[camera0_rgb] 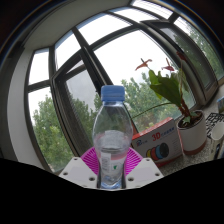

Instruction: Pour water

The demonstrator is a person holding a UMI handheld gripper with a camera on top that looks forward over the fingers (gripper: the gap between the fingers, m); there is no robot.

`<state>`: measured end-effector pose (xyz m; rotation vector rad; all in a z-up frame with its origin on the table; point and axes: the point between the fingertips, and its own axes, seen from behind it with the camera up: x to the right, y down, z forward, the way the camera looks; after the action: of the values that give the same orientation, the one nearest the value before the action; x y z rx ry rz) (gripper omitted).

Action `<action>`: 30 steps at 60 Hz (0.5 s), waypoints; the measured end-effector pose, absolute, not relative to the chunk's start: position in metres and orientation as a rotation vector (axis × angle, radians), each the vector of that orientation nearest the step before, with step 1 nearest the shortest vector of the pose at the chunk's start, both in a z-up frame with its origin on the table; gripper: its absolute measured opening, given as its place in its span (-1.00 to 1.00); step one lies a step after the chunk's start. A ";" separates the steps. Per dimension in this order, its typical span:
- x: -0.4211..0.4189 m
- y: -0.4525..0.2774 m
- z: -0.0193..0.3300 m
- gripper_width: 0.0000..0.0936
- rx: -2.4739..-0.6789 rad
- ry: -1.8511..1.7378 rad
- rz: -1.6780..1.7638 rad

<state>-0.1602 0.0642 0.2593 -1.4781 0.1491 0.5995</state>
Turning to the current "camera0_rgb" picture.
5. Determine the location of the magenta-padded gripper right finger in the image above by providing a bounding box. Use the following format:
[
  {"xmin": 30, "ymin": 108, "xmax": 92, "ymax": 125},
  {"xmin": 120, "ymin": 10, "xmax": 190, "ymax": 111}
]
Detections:
[{"xmin": 124, "ymin": 147, "xmax": 165, "ymax": 190}]

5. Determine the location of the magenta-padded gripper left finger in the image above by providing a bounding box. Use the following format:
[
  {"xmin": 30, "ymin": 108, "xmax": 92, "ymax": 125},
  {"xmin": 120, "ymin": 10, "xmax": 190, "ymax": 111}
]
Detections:
[{"xmin": 58, "ymin": 147, "xmax": 101, "ymax": 190}]

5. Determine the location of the clear blue-capped water bottle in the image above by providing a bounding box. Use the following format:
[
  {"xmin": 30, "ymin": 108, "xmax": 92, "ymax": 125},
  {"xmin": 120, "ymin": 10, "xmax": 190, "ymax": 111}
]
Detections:
[{"xmin": 92, "ymin": 84, "xmax": 134, "ymax": 191}]

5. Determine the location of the white red filament box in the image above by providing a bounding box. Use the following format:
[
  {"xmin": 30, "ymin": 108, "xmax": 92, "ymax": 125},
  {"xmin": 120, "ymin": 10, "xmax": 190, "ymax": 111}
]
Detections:
[{"xmin": 131, "ymin": 116, "xmax": 185, "ymax": 168}]

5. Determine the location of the potted red-flowered plant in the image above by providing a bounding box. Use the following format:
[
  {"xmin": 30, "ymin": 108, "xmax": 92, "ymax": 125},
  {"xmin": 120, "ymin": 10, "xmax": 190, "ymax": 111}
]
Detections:
[{"xmin": 131, "ymin": 51, "xmax": 209, "ymax": 156}]

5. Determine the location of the black-and-white patterned sheet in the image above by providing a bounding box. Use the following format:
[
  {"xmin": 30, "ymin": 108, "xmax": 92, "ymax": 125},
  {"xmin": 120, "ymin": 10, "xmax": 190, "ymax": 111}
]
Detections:
[{"xmin": 204, "ymin": 112, "xmax": 224, "ymax": 138}]

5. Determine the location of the dark-framed window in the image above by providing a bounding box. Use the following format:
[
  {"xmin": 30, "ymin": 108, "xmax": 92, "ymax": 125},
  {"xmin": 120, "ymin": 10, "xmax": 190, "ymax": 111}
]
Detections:
[{"xmin": 23, "ymin": 0, "xmax": 224, "ymax": 174}]

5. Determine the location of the blue green tissue pack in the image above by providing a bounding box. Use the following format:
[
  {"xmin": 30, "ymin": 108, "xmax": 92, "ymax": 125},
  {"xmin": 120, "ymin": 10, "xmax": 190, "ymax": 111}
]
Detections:
[{"xmin": 216, "ymin": 96, "xmax": 224, "ymax": 115}]

